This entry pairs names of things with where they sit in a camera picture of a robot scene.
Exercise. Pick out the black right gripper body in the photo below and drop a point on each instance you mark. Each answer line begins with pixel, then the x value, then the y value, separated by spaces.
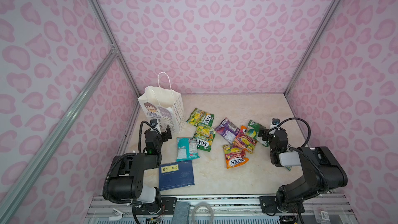
pixel 266 134

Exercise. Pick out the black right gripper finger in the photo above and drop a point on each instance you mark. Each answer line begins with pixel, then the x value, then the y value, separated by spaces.
pixel 266 135
pixel 260 134

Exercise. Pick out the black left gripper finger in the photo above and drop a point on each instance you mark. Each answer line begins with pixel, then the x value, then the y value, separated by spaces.
pixel 159 130
pixel 167 134

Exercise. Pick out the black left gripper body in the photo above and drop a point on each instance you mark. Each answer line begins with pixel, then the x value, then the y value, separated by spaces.
pixel 166 134

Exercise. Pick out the green white snack packet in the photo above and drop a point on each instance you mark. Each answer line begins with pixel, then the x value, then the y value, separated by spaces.
pixel 253 129

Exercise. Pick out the orange red fruit packet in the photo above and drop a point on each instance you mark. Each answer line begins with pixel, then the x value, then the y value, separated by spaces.
pixel 245 142

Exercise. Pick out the teal white snack packet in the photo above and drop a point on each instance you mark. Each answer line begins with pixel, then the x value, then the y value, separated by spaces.
pixel 187 149

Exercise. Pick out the white printed paper bag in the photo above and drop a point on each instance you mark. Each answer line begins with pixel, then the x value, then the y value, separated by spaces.
pixel 164 105

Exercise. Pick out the orange Fox's candy packet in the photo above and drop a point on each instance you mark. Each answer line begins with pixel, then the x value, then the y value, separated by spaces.
pixel 234 155

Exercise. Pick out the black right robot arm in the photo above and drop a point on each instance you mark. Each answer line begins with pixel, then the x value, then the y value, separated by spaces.
pixel 321 170

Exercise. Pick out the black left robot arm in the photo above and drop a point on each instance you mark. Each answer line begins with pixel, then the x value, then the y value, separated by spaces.
pixel 124 182

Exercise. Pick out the green Fox's packet near bag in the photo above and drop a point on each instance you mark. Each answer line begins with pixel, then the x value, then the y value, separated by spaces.
pixel 198 116

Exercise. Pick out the purple candy packet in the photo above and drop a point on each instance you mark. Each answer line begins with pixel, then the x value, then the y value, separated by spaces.
pixel 227 130

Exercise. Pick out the green Fox's spring tea packet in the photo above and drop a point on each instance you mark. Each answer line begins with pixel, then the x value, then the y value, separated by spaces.
pixel 204 137

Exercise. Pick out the dark blue booklet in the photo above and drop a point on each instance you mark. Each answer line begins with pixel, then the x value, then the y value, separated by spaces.
pixel 176 175

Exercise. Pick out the clear coiled tube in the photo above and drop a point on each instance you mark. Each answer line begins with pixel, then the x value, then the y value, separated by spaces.
pixel 202 205

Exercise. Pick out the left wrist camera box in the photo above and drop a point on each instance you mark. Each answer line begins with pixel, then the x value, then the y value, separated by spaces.
pixel 153 122

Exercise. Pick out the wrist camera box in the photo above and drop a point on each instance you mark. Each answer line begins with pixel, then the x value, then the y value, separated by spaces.
pixel 275 122
pixel 153 122

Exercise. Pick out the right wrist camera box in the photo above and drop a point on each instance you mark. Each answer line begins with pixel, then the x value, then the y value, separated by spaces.
pixel 275 122

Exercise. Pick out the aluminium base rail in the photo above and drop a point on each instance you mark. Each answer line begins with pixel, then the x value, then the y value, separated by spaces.
pixel 255 209

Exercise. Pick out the diagonal aluminium frame bar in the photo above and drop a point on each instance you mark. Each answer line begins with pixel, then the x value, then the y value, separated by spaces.
pixel 31 173

